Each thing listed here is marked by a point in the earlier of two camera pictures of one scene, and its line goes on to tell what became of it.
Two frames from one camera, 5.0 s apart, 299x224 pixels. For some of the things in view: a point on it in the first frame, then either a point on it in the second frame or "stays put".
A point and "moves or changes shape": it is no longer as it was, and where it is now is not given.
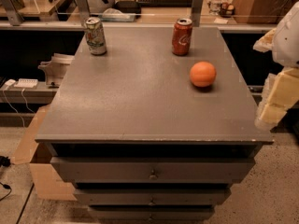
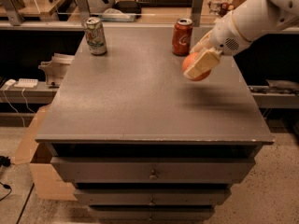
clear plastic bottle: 214,6 stays put
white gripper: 288,42 → 224,36
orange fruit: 202,74 moves or changes shape
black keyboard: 165,2 stays put
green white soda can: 95,36 stays put
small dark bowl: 226,10 stays put
